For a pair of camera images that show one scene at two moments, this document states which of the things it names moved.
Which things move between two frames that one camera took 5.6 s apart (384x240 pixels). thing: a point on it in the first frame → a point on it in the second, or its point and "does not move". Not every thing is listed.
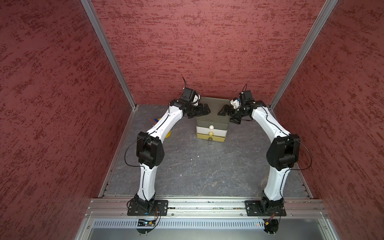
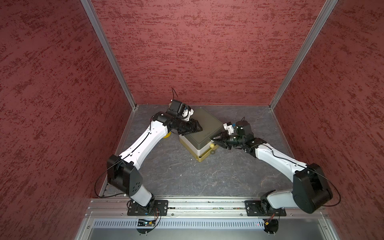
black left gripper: x=201 y=112 → x=192 y=128
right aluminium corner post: x=292 y=73 does not move
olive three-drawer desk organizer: x=212 y=127 → x=198 y=142
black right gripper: x=235 y=120 → x=223 y=137
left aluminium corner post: x=114 y=60 does not move
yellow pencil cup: x=168 y=134 does not move
